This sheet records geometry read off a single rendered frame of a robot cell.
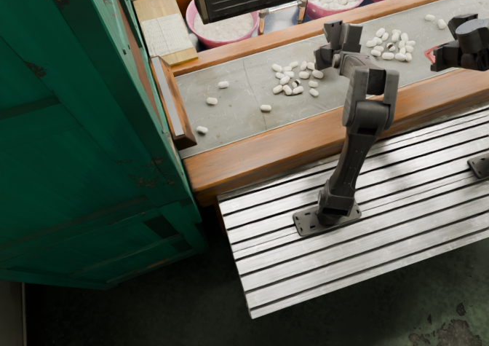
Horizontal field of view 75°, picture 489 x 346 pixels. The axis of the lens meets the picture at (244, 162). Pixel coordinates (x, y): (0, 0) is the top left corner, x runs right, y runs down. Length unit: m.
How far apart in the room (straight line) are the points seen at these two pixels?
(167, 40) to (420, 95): 0.85
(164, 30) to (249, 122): 0.45
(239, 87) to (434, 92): 0.63
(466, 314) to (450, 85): 1.09
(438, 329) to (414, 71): 1.15
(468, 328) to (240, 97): 1.45
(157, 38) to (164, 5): 0.16
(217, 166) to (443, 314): 1.31
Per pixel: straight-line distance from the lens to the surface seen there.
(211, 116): 1.04
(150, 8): 1.33
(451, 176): 1.23
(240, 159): 0.93
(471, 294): 1.93
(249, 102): 1.06
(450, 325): 1.86
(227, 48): 1.17
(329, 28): 1.04
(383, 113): 0.72
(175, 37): 1.21
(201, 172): 0.93
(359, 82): 0.72
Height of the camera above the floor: 1.62
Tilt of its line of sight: 66 degrees down
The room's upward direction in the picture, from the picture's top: straight up
